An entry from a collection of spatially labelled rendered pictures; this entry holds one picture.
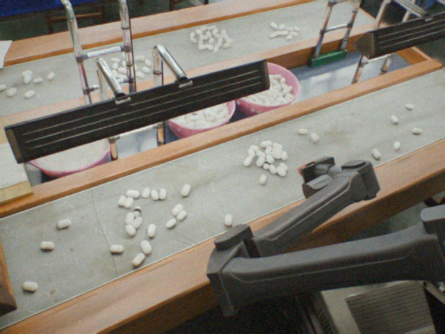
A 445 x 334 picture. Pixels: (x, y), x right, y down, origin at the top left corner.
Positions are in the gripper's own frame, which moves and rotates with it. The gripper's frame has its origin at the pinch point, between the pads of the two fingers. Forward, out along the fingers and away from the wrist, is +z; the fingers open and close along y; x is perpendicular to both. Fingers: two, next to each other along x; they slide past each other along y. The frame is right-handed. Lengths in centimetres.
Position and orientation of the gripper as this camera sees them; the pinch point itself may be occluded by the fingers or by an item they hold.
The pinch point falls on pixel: (300, 170)
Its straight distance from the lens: 116.8
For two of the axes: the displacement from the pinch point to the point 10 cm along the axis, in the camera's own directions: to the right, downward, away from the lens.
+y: -8.7, 3.2, -3.6
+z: -4.1, -1.0, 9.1
